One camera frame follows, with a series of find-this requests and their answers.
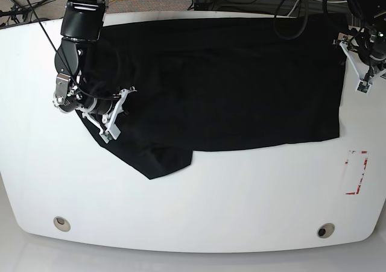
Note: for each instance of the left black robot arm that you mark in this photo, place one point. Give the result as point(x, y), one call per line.
point(371, 15)

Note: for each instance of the red tape rectangle marking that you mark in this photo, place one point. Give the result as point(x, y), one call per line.
point(354, 170)

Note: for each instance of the table cable grommet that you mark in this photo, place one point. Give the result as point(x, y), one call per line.
point(62, 224)
point(326, 230)

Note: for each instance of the left table cable grommet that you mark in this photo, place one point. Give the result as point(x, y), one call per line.
point(62, 224)

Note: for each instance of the black tripod stand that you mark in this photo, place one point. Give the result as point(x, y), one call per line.
point(15, 11)

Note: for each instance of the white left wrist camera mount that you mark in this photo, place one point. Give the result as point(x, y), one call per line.
point(367, 69)

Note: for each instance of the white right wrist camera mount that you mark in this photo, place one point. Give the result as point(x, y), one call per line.
point(111, 118)

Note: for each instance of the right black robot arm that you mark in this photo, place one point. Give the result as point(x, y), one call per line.
point(81, 27)

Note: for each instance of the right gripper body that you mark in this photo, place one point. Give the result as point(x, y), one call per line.
point(84, 95)

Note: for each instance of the black T-shirt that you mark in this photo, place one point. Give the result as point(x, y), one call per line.
point(223, 84)

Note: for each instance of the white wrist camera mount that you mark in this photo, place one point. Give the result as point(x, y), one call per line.
point(367, 69)
point(111, 118)

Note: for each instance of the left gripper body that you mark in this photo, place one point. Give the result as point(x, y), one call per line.
point(372, 47)

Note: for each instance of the right table cable grommet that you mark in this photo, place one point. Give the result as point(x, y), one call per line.
point(326, 230)

